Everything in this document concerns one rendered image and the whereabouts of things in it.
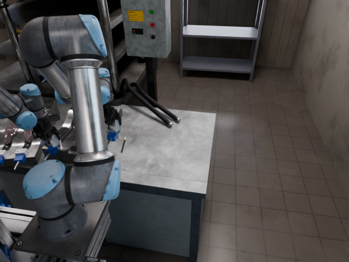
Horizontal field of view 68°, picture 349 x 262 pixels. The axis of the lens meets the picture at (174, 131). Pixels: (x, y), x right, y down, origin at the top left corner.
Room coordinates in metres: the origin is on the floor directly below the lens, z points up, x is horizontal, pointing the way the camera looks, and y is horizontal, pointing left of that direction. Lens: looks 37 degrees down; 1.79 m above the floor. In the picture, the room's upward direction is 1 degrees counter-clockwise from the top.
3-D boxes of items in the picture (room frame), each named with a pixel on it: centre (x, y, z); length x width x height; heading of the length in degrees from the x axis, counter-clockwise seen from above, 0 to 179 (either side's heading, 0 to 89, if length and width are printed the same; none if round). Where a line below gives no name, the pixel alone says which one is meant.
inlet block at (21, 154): (0.99, 0.81, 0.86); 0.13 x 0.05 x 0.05; 6
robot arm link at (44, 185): (0.51, 0.36, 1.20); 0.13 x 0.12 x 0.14; 99
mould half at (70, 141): (1.27, 0.53, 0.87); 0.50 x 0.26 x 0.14; 168
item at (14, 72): (2.25, 0.94, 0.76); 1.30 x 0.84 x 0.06; 78
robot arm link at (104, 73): (1.09, 0.33, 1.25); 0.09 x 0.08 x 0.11; 9
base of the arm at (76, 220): (0.51, 0.37, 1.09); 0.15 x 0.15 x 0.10
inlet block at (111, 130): (1.08, 0.33, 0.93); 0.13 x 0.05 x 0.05; 168
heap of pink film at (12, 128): (1.25, 0.89, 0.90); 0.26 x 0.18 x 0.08; 6
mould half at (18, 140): (1.26, 0.90, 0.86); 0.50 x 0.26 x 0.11; 6
